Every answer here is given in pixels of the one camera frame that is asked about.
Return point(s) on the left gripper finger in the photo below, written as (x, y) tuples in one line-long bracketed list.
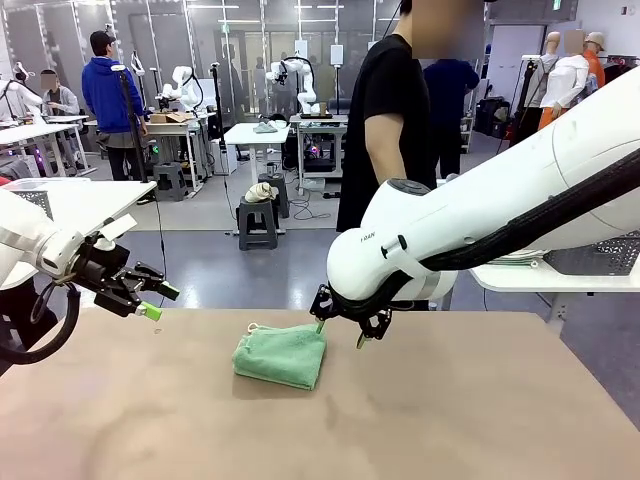
[(127, 302), (150, 277)]

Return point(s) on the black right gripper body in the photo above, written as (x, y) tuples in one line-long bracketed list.
[(350, 307)]

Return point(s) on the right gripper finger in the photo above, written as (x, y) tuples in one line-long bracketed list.
[(377, 325), (320, 305)]

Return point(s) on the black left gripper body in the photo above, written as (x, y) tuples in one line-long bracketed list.
[(100, 270)]

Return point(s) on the green terry towel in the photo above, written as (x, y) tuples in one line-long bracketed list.
[(510, 264), (280, 357)]

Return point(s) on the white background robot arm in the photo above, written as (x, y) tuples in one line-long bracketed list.
[(305, 97), (187, 90), (20, 97)]

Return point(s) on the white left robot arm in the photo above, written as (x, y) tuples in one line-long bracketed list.
[(25, 235)]

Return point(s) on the person's right forearm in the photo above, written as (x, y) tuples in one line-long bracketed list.
[(390, 172)]

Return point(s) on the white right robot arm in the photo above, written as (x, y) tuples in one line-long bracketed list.
[(500, 200)]

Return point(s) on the beige bundled cloth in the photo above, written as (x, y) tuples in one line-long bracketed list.
[(260, 192)]

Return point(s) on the small metal cup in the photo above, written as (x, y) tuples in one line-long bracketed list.
[(272, 169)]

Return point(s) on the black computer tower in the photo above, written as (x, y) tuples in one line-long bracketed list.
[(317, 157)]

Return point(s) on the black tripod pole white top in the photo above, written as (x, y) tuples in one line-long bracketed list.
[(131, 125)]

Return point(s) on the white robot work table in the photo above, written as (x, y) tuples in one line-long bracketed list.
[(165, 127)]

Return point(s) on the long white work table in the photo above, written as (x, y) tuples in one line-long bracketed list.
[(30, 131)]

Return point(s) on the open cardboard box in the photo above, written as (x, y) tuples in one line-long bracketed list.
[(170, 118)]

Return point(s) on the white standing desk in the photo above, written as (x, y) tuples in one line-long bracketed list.
[(245, 137)]

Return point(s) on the seated person in grey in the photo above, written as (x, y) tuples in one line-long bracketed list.
[(60, 102)]

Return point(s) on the person in blue hoodie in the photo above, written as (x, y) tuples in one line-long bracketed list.
[(107, 95)]

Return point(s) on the thin black tripod pole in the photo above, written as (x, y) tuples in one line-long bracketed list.
[(218, 110)]

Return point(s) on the grey desk with computer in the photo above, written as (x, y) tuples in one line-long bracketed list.
[(315, 120)]

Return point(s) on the grey cloth on desk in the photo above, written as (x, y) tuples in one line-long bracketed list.
[(264, 128)]

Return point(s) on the white shoe rack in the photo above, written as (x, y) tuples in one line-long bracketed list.
[(466, 135)]

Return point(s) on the person in black clothes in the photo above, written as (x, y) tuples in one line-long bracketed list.
[(390, 90)]

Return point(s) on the person in navy jacket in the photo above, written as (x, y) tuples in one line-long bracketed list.
[(450, 100)]

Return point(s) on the black suitcase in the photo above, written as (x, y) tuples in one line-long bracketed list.
[(492, 120)]

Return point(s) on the white panel on stand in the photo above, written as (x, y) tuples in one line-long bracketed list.
[(301, 50), (337, 55)]

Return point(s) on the mannequin with grey vest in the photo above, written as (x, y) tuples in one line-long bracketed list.
[(530, 90)]

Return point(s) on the mannequin white shirt orange trousers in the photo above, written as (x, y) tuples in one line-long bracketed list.
[(565, 85)]

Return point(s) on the mannequin orange shirt beige hat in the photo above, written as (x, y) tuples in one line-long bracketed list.
[(595, 65)]

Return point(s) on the clothes rack dark garments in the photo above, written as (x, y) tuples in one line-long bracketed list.
[(620, 62)]

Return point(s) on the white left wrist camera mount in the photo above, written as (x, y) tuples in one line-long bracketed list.
[(117, 227)]

